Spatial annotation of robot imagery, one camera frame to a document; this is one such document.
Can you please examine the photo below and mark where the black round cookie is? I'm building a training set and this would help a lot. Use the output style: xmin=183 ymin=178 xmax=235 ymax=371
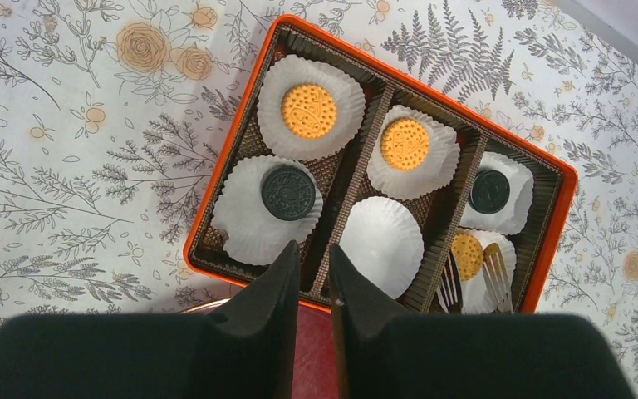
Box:
xmin=469 ymin=170 xmax=510 ymax=214
xmin=260 ymin=165 xmax=316 ymax=221

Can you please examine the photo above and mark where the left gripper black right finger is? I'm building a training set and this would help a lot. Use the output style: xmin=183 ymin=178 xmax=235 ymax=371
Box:
xmin=329 ymin=244 xmax=406 ymax=398

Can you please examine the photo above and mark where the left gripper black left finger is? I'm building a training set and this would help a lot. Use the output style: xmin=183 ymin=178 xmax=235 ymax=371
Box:
xmin=186 ymin=240 xmax=300 ymax=398

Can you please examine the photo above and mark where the floral table mat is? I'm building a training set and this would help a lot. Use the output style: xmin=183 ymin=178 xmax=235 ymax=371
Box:
xmin=0 ymin=1 xmax=638 ymax=391

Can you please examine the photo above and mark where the orange compartment cookie tin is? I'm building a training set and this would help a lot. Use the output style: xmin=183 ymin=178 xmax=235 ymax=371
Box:
xmin=184 ymin=16 xmax=577 ymax=313

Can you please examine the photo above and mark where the dark red round plate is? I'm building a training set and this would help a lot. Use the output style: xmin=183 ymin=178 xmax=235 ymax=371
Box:
xmin=181 ymin=299 xmax=338 ymax=398

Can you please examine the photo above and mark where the black round cookie bottom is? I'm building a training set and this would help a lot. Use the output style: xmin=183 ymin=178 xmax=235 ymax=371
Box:
xmin=469 ymin=170 xmax=510 ymax=214

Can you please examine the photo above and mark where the round orange cookie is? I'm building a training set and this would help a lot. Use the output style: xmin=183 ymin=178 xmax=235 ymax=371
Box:
xmin=380 ymin=118 xmax=429 ymax=171
xmin=281 ymin=84 xmax=337 ymax=140
xmin=451 ymin=233 xmax=483 ymax=281

